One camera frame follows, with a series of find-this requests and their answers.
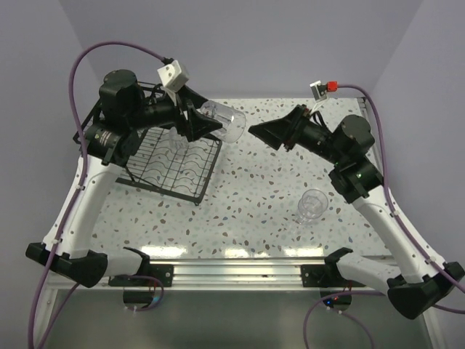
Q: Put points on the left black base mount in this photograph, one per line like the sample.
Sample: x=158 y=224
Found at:
x=155 y=275

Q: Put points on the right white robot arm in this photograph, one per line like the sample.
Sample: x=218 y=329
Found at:
x=421 y=277

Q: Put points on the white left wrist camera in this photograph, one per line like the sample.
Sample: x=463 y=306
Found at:
x=173 y=77

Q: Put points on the black wire dish rack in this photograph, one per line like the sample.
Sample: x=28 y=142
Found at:
x=170 y=163

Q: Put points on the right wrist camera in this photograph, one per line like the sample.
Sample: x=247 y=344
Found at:
x=320 y=92

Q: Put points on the clear plastic cup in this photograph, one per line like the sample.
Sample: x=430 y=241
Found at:
x=233 y=121
x=177 y=142
x=310 y=208

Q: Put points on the aluminium mounting rail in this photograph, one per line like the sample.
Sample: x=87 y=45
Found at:
x=240 y=274

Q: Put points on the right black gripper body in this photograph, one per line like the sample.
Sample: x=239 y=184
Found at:
x=294 y=128

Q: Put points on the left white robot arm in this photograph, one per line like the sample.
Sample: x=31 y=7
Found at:
x=66 y=248

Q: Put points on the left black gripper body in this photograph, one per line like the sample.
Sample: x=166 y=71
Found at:
x=184 y=126

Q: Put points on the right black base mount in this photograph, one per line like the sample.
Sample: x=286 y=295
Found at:
x=316 y=276

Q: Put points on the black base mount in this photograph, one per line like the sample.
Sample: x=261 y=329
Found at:
x=316 y=276
x=155 y=275

